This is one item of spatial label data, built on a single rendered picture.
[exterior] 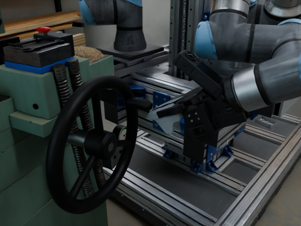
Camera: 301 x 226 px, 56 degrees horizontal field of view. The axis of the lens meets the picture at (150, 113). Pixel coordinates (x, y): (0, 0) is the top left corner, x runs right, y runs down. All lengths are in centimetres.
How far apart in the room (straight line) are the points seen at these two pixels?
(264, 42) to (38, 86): 43
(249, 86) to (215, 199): 93
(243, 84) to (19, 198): 55
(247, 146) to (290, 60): 131
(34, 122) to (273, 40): 47
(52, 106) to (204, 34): 33
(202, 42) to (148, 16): 360
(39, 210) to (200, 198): 78
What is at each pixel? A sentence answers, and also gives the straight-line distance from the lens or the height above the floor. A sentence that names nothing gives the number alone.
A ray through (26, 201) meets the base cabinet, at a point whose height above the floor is 64.
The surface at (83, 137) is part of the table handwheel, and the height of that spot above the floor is 82.
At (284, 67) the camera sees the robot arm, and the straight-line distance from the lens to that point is 49.
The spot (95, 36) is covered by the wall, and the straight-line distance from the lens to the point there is 470.
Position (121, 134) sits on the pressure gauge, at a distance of 90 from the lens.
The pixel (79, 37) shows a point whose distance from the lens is 101.
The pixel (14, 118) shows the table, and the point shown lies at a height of 87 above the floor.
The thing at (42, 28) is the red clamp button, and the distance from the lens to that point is 66.
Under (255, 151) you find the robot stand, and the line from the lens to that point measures 175.
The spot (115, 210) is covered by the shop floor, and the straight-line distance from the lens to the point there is 160.
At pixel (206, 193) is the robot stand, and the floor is 21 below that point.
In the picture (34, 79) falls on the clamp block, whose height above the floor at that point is 95.
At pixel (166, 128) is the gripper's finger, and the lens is 61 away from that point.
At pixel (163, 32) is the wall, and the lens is 409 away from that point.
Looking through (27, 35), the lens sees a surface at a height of 53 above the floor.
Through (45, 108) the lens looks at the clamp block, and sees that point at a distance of 59.
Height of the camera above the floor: 113
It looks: 27 degrees down
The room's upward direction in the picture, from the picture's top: straight up
